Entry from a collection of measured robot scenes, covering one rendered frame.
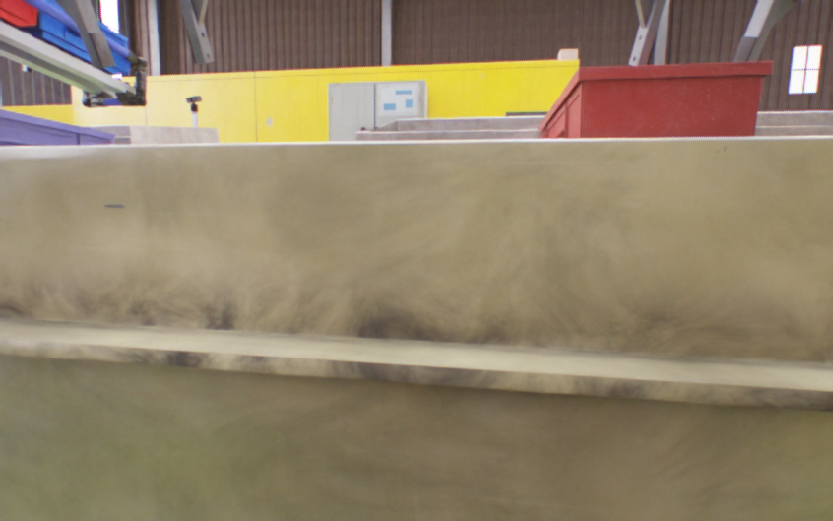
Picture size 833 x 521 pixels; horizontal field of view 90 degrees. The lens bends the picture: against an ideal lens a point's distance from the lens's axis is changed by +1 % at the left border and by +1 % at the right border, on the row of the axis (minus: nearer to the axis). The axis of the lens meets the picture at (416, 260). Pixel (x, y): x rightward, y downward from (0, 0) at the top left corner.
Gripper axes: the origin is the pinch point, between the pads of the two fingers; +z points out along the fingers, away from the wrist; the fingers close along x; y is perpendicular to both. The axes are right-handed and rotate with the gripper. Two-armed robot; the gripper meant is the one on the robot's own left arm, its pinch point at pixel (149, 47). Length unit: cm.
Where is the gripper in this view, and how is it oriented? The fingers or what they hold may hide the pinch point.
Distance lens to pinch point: 69.6
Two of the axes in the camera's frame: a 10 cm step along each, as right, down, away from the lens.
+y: 0.1, -5.2, 8.6
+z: 0.4, 8.6, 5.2
